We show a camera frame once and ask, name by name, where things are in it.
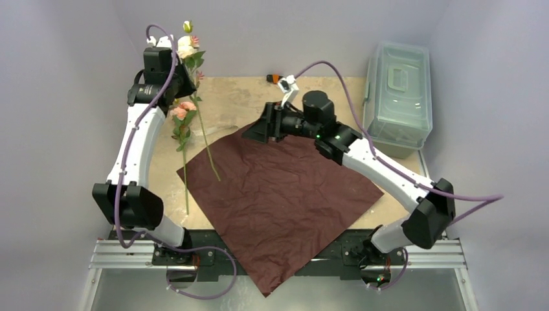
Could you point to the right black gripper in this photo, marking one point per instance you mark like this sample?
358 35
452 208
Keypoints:
272 123

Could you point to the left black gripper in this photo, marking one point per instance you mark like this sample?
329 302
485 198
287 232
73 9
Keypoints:
189 87

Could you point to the peach flower stem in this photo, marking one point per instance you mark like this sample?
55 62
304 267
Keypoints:
182 115

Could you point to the white flower stem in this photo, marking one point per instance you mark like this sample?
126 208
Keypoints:
189 53

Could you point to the dark red wrapping paper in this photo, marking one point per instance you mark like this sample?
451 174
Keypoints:
277 195

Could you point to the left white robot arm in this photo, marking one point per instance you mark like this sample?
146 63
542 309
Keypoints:
124 198

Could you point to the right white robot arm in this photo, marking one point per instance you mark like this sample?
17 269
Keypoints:
430 211

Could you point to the cream ribbon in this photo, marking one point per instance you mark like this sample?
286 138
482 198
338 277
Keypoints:
213 129

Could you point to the orange black small clip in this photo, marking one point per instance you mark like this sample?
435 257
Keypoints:
273 78

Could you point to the clear plastic storage box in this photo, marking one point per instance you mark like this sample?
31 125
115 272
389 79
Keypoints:
397 103

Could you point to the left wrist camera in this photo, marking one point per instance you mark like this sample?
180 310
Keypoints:
162 42

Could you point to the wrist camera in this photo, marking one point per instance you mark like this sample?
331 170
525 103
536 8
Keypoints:
162 42
288 85

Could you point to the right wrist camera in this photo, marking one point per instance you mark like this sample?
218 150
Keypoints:
288 85

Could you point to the aluminium rail frame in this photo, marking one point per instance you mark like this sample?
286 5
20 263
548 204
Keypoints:
345 258

